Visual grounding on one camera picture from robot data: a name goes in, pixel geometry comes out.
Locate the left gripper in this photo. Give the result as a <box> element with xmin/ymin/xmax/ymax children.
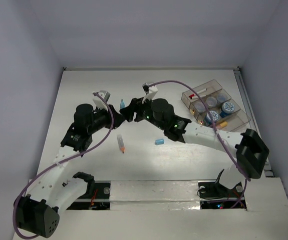
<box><xmin>87</xmin><ymin>103</ymin><xmax>125</xmax><ymax>135</ymax></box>

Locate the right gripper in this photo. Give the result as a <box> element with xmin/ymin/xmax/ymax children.
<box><xmin>120</xmin><ymin>93</ymin><xmax>166</xmax><ymax>131</ymax></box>

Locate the blue highlighter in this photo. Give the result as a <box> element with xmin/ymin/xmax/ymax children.
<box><xmin>120</xmin><ymin>99</ymin><xmax>125</xmax><ymax>109</ymax></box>

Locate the blue highlighter cap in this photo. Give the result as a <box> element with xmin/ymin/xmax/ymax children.
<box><xmin>155</xmin><ymin>138</ymin><xmax>164</xmax><ymax>146</ymax></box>

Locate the red whiteboard marker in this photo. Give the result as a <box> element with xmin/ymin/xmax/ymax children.
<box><xmin>189</xmin><ymin>88</ymin><xmax>207</xmax><ymax>99</ymax></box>

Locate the clear paperclip jar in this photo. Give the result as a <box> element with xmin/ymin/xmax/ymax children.
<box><xmin>216</xmin><ymin>92</ymin><xmax>228</xmax><ymax>103</ymax></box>
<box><xmin>193</xmin><ymin>101</ymin><xmax>206</xmax><ymax>113</ymax></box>
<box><xmin>206</xmin><ymin>96</ymin><xmax>217</xmax><ymax>108</ymax></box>

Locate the blue paint jar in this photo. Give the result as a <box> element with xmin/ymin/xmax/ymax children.
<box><xmin>219</xmin><ymin>101</ymin><xmax>235</xmax><ymax>118</ymax></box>
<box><xmin>203</xmin><ymin>110</ymin><xmax>220</xmax><ymax>126</ymax></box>

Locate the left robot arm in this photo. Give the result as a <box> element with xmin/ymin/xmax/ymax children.
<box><xmin>13</xmin><ymin>103</ymin><xmax>125</xmax><ymax>240</ymax></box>

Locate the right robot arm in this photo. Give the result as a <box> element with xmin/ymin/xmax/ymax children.
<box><xmin>120</xmin><ymin>98</ymin><xmax>269</xmax><ymax>196</ymax></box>

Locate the clear four-compartment organizer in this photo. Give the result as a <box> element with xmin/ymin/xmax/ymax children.
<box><xmin>181</xmin><ymin>79</ymin><xmax>250</xmax><ymax>132</ymax></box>

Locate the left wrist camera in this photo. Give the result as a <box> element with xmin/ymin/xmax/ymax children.
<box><xmin>93</xmin><ymin>90</ymin><xmax>111</xmax><ymax>109</ymax></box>

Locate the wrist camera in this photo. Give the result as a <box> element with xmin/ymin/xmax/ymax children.
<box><xmin>142</xmin><ymin>82</ymin><xmax>158</xmax><ymax>104</ymax></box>
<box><xmin>93</xmin><ymin>90</ymin><xmax>111</xmax><ymax>109</ymax></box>

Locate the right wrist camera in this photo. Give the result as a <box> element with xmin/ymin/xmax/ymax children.
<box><xmin>142</xmin><ymin>82</ymin><xmax>158</xmax><ymax>104</ymax></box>

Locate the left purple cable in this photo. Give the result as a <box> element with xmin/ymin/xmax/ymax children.
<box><xmin>12</xmin><ymin>92</ymin><xmax>116</xmax><ymax>238</ymax></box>

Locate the purple cable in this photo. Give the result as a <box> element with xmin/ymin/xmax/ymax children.
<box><xmin>12</xmin><ymin>92</ymin><xmax>116</xmax><ymax>238</ymax></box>
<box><xmin>143</xmin><ymin>80</ymin><xmax>251</xmax><ymax>210</ymax></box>

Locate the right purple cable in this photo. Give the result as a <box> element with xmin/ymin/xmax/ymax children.
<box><xmin>143</xmin><ymin>80</ymin><xmax>251</xmax><ymax>210</ymax></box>

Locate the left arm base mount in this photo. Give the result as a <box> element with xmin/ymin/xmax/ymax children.
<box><xmin>67</xmin><ymin>181</ymin><xmax>111</xmax><ymax>211</ymax></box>

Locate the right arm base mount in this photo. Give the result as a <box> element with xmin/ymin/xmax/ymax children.
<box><xmin>196</xmin><ymin>170</ymin><xmax>247</xmax><ymax>210</ymax></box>

